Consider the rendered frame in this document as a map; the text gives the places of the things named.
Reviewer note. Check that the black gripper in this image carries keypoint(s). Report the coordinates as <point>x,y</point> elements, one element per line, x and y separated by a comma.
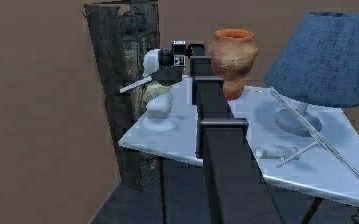
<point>168,75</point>

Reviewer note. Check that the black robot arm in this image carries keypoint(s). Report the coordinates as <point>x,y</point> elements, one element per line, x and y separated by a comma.
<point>222,153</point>

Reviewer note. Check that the dark wooden bookshelf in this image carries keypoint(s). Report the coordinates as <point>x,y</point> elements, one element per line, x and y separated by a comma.
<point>110,66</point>

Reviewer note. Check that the pale blue table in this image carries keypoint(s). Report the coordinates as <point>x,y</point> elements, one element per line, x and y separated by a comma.
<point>173,143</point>

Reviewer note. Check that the terracotta vase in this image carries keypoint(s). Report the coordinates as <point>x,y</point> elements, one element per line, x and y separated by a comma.
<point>233,63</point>

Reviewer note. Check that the clear glass bottle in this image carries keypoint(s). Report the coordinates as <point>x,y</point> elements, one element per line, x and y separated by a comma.
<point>273,152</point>

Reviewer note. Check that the short grey rod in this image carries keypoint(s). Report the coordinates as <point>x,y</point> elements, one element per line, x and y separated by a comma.
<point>297,154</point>

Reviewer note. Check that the long grey rod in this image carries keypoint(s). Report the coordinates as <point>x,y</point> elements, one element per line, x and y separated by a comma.
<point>315,135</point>

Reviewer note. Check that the blue shade table lamp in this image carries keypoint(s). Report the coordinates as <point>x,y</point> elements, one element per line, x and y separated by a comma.
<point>323,60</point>

